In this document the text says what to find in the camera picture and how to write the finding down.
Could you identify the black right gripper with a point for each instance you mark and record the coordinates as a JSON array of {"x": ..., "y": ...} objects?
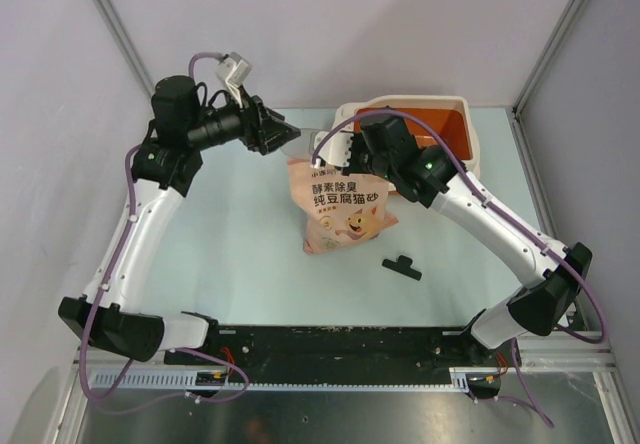
[{"x": 352, "y": 167}]

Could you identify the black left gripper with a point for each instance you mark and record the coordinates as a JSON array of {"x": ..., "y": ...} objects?
[{"x": 263, "y": 129}]

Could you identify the clear plastic litter scoop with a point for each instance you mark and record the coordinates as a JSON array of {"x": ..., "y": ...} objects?
[{"x": 302, "y": 147}]

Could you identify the pink cat litter bag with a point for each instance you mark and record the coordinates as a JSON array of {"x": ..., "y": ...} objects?
[{"x": 341, "y": 210}]

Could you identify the white and orange litter box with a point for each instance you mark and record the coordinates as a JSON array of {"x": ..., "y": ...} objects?
[{"x": 448, "y": 116}]

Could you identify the black bag clip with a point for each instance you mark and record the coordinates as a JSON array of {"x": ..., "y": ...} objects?
[{"x": 402, "y": 265}]

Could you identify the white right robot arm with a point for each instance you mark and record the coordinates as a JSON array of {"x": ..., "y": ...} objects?
[{"x": 551, "y": 274}]

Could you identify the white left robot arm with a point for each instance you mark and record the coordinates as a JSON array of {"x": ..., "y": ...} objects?
[{"x": 159, "y": 173}]

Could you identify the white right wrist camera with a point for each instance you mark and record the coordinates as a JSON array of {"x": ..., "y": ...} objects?
[{"x": 336, "y": 152}]

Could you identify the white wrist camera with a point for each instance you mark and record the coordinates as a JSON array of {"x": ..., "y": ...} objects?
[
  {"x": 232, "y": 71},
  {"x": 336, "y": 152}
]

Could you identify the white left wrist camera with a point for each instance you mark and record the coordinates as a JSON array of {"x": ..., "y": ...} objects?
[{"x": 232, "y": 71}]

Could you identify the right aluminium corner post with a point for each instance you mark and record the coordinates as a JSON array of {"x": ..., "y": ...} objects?
[{"x": 560, "y": 33}]

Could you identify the aluminium corner post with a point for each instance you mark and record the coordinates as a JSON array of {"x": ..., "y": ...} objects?
[
  {"x": 129, "y": 51},
  {"x": 560, "y": 33}
]

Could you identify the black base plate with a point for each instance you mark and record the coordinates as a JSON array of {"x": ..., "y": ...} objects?
[{"x": 252, "y": 345}]

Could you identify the left aluminium corner post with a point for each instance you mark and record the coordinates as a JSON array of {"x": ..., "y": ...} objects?
[{"x": 129, "y": 51}]

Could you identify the aluminium frame rail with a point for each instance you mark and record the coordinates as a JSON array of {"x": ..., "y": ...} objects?
[{"x": 557, "y": 354}]

